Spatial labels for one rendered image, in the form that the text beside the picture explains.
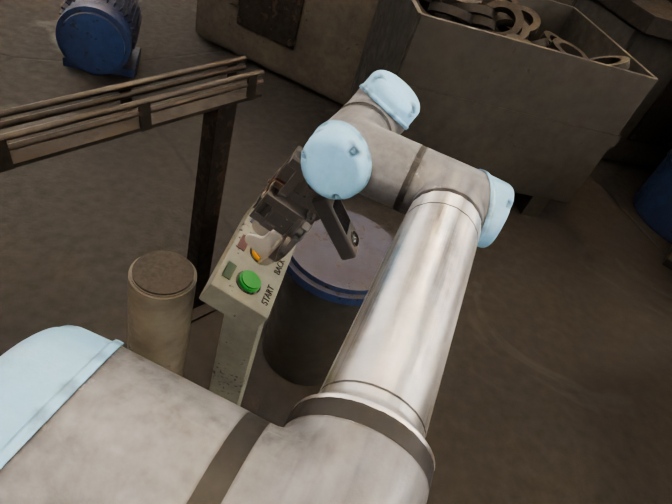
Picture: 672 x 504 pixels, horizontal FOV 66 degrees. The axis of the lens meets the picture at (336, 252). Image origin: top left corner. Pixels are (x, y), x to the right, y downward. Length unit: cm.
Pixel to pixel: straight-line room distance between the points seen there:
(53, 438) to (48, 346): 5
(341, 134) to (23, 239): 142
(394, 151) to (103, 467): 39
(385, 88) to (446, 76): 149
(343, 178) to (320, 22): 226
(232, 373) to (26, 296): 73
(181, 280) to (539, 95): 167
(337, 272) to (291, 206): 50
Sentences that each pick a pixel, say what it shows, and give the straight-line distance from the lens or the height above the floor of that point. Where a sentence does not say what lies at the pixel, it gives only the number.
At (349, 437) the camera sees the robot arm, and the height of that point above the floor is 100.
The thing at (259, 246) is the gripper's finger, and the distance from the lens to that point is 80.
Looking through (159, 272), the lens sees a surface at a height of 52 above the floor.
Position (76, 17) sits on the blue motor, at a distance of 249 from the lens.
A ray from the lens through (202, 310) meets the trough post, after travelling 161.
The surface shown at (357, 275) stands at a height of 43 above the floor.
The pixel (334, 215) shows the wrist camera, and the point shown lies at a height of 81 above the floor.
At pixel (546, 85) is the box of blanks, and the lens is 226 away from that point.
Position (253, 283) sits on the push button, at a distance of 88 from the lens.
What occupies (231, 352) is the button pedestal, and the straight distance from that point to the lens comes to 109.
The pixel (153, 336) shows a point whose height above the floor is 40.
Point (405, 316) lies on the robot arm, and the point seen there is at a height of 99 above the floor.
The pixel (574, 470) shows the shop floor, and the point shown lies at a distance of 177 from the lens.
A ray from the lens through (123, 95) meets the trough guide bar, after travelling 111.
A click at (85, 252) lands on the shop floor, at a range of 177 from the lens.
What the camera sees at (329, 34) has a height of 34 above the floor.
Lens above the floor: 124
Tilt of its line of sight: 41 degrees down
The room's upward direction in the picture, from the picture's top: 21 degrees clockwise
